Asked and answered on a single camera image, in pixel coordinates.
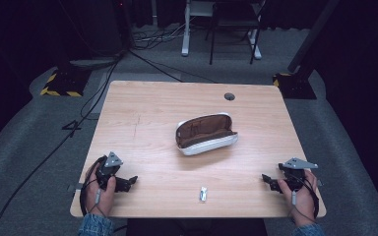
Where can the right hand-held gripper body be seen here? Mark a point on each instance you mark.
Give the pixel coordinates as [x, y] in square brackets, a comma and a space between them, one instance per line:
[293, 175]

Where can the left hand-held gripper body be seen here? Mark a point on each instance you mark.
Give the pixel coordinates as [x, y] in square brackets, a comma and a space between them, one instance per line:
[106, 168]

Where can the white pencil case brown lining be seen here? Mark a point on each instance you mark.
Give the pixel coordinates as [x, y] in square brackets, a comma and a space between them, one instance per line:
[206, 146]

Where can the person's left hand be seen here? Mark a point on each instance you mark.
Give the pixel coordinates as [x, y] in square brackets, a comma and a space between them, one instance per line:
[101, 201]

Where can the person's right hand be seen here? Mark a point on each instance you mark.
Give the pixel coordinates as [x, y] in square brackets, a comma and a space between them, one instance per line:
[303, 205]

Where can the black stand base hazard tape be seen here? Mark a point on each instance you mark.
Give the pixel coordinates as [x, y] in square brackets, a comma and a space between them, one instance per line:
[295, 86]
[66, 83]

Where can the black slanted stand pole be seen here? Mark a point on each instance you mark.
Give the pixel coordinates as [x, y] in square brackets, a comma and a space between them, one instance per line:
[311, 36]

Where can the black chair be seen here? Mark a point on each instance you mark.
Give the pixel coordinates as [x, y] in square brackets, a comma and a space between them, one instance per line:
[233, 19]

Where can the white desk frame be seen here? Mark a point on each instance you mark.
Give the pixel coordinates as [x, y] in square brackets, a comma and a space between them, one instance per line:
[185, 39]

